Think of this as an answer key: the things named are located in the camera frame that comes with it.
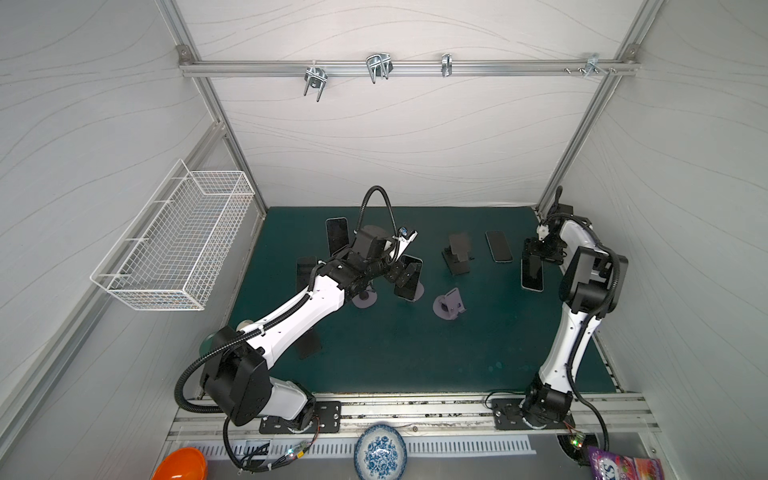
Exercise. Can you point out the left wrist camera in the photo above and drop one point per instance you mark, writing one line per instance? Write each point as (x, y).
(403, 238)

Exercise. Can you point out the teal phone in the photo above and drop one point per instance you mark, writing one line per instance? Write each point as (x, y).
(499, 247)
(304, 268)
(406, 292)

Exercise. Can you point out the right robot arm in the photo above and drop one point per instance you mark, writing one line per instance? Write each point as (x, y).
(593, 276)

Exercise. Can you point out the purple round stand front right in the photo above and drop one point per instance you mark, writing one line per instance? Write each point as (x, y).
(449, 306)

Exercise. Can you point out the orange plastic bowl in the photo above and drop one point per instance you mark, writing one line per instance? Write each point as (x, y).
(183, 464)

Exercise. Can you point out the white wire basket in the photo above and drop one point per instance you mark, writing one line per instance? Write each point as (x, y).
(170, 255)

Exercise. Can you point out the purple round stand middle left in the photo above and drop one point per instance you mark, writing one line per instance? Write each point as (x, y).
(365, 299)

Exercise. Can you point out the black stand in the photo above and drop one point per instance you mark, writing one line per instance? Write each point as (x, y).
(308, 344)
(457, 254)

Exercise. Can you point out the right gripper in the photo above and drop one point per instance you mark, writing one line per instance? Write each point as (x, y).
(537, 250)

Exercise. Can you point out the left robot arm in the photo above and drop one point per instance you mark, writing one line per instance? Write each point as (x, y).
(234, 378)

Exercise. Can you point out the white bottle beige cap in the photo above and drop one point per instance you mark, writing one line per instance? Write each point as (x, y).
(243, 324)

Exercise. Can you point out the aluminium cross bar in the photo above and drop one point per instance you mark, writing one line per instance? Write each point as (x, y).
(401, 68)

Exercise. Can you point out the purple snack bag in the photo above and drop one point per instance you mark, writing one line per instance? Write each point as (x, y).
(606, 465)

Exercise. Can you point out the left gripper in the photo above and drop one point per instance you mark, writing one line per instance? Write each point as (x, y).
(396, 267)

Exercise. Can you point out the metal clamp right of centre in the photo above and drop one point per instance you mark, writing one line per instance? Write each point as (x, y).
(446, 65)

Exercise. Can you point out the metal u-bolt clamp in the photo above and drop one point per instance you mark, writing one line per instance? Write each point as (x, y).
(379, 65)
(316, 79)

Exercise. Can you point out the white phone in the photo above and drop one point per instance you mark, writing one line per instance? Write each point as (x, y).
(532, 273)

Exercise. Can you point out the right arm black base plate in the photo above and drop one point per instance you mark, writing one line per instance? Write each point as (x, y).
(508, 414)

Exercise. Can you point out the green table mat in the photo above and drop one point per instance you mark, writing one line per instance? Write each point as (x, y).
(500, 342)

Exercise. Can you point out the metal u-bolt clamp centre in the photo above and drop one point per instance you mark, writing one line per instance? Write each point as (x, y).
(379, 65)

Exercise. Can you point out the purple phone back left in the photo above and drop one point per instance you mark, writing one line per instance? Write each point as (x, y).
(337, 234)

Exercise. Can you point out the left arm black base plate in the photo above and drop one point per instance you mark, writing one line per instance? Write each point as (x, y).
(315, 416)

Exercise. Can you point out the metal bracket far right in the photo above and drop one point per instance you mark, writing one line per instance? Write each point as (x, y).
(591, 67)

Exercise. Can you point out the purple round stand centre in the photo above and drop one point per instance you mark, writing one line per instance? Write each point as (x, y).
(419, 292)

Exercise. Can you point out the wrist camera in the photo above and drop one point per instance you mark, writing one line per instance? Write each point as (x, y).
(403, 238)
(543, 231)

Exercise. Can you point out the green cap clear jar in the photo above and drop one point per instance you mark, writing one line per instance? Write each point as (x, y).
(205, 345)

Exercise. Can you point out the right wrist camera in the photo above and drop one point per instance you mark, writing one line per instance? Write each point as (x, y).
(543, 231)

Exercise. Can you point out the purple round stand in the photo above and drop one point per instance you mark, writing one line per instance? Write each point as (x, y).
(419, 292)
(449, 306)
(365, 299)

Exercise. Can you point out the metal u-bolt clamp left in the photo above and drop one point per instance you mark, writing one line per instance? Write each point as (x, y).
(316, 79)

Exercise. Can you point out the blue white ceramic bowl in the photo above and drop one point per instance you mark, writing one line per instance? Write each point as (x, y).
(380, 453)

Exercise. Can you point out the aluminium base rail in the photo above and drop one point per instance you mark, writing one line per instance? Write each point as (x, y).
(439, 414)

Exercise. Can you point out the white slotted cable duct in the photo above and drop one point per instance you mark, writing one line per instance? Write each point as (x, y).
(415, 447)

